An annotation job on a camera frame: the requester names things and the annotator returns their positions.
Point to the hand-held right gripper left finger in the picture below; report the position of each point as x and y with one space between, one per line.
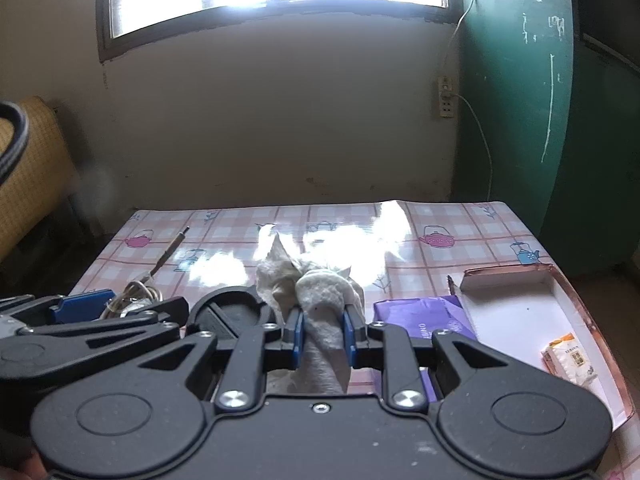
297 340

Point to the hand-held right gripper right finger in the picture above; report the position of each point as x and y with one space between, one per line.
349 342

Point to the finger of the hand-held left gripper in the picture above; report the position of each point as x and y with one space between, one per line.
82 305
150 317

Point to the white cloth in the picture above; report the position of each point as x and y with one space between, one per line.
320 290

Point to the white cardboard box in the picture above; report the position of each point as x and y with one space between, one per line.
510 310

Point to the thin brown metal-tipped rod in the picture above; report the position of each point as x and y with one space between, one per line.
169 252

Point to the purple packet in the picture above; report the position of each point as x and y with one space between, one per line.
425 315

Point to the yellow woven chair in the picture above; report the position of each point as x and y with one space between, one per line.
35 175

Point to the small white snack packet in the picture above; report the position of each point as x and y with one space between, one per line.
570 360

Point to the green door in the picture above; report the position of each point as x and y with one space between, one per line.
510 110

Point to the wall socket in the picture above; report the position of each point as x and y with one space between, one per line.
446 105

